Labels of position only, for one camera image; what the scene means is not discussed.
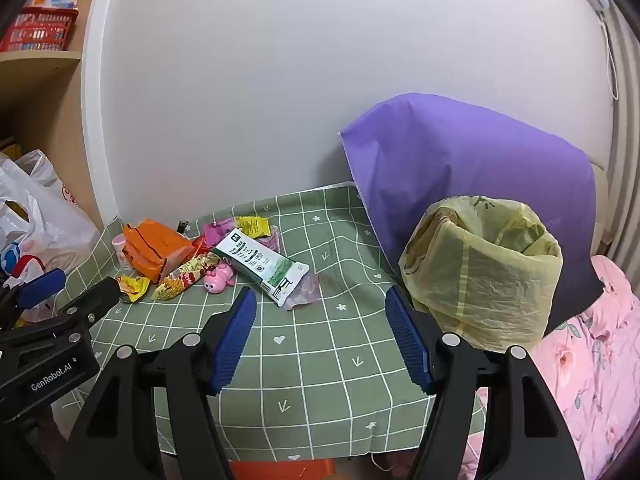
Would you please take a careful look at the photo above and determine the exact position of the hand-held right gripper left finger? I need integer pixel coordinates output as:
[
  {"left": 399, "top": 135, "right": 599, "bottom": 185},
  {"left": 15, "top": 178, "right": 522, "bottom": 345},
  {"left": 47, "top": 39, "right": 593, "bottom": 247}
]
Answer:
[{"left": 70, "top": 286, "right": 258, "bottom": 480}]

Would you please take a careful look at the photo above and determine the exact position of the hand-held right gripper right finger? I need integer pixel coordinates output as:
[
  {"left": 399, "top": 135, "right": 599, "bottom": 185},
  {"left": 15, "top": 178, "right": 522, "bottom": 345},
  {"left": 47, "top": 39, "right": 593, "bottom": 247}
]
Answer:
[{"left": 385, "top": 285, "right": 586, "bottom": 480}]

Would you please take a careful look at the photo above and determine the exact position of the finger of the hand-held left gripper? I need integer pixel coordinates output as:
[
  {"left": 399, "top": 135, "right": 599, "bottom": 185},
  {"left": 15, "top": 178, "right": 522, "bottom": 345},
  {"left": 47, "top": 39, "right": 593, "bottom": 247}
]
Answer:
[
  {"left": 55, "top": 276, "right": 121, "bottom": 329},
  {"left": 0, "top": 267, "right": 67, "bottom": 331}
]

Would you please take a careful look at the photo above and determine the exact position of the white green packet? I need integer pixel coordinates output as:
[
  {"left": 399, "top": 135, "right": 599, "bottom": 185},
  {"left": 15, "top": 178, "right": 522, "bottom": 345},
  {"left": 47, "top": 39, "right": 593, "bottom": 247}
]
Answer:
[{"left": 212, "top": 228, "right": 311, "bottom": 308}]

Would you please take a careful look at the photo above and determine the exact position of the yellow red snack wrapper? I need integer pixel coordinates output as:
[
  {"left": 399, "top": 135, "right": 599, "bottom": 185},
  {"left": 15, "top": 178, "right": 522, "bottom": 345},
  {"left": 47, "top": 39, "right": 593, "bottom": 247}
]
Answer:
[{"left": 151, "top": 254, "right": 221, "bottom": 302}]

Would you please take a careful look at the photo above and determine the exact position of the yellow plastic bin bag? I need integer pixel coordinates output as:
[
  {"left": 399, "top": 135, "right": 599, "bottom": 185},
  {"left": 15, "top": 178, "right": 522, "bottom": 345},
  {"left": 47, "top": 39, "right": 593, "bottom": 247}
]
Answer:
[{"left": 398, "top": 195, "right": 564, "bottom": 353}]

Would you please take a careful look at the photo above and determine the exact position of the pink yellow wrapper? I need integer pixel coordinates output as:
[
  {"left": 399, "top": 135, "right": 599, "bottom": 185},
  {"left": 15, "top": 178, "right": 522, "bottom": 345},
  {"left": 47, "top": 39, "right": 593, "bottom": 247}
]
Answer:
[{"left": 202, "top": 215, "right": 282, "bottom": 253}]

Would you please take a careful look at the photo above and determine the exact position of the small yellow wrapper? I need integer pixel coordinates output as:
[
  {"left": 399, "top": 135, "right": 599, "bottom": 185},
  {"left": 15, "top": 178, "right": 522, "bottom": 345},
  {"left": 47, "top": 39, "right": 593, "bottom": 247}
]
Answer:
[{"left": 115, "top": 275, "right": 151, "bottom": 304}]

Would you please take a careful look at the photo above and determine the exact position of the pink cup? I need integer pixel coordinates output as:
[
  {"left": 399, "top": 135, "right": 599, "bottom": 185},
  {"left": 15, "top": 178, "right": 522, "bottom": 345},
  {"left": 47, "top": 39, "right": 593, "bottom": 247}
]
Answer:
[{"left": 111, "top": 233, "right": 130, "bottom": 268}]

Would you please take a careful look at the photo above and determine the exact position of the pink pig toy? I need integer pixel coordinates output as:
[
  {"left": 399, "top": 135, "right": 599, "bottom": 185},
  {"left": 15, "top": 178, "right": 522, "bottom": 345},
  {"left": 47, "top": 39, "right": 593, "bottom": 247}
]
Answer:
[{"left": 202, "top": 260, "right": 236, "bottom": 295}]

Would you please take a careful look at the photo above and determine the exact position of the white plastic shopping bag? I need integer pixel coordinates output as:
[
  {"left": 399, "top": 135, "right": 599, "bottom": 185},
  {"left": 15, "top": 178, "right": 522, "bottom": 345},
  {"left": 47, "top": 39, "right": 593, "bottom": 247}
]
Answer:
[{"left": 0, "top": 149, "right": 101, "bottom": 326}]

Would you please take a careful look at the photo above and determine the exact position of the green checked tablecloth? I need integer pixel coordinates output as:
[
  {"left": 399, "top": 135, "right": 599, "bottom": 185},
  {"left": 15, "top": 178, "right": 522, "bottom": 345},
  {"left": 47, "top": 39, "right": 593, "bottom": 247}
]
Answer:
[{"left": 52, "top": 180, "right": 488, "bottom": 463}]

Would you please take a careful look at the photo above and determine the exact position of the orange box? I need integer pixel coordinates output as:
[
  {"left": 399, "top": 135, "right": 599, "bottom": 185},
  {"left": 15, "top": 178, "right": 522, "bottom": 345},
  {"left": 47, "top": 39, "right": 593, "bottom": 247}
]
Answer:
[{"left": 227, "top": 457, "right": 336, "bottom": 480}]

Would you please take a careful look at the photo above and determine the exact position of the purple pillow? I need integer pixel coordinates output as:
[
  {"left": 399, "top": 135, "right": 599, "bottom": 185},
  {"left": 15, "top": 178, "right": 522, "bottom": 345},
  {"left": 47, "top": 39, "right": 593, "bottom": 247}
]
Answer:
[{"left": 339, "top": 92, "right": 606, "bottom": 336}]

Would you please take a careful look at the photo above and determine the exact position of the wooden shelf unit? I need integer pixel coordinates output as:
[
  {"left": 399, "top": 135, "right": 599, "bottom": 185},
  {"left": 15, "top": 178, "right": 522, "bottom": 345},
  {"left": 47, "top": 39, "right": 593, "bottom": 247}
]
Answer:
[{"left": 0, "top": 0, "right": 101, "bottom": 241}]

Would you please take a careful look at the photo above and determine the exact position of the pink floral blanket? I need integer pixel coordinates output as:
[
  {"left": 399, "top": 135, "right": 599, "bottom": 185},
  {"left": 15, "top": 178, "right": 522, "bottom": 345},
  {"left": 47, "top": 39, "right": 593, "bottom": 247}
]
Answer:
[{"left": 460, "top": 255, "right": 640, "bottom": 480}]

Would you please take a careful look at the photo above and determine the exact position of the beige headboard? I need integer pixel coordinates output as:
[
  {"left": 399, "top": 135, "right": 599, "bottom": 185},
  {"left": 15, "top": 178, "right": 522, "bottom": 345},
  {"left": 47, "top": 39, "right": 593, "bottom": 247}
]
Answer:
[{"left": 589, "top": 160, "right": 615, "bottom": 256}]

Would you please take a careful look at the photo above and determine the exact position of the red plastic basket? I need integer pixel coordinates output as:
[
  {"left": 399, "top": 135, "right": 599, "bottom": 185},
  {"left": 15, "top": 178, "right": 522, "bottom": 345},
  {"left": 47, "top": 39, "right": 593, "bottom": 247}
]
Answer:
[{"left": 0, "top": 6, "right": 80, "bottom": 53}]

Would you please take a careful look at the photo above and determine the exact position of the white blind cord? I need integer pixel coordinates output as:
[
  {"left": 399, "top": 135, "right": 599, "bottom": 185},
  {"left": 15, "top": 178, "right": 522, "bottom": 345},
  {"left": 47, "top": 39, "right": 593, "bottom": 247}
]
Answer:
[{"left": 600, "top": 7, "right": 620, "bottom": 102}]

